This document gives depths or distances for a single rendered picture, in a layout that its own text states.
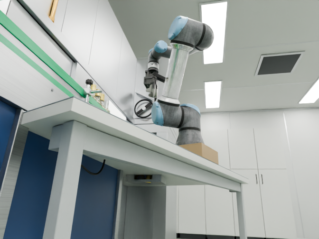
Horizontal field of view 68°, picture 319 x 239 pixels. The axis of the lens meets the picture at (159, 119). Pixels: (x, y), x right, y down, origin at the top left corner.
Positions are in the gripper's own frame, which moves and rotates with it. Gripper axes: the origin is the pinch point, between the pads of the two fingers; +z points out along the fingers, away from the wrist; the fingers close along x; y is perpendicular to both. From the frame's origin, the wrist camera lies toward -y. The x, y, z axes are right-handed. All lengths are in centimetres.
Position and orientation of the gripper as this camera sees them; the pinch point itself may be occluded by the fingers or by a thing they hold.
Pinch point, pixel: (154, 97)
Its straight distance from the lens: 150.4
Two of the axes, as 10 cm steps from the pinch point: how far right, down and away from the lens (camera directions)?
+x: -2.0, -3.5, -9.2
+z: -0.3, 9.4, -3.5
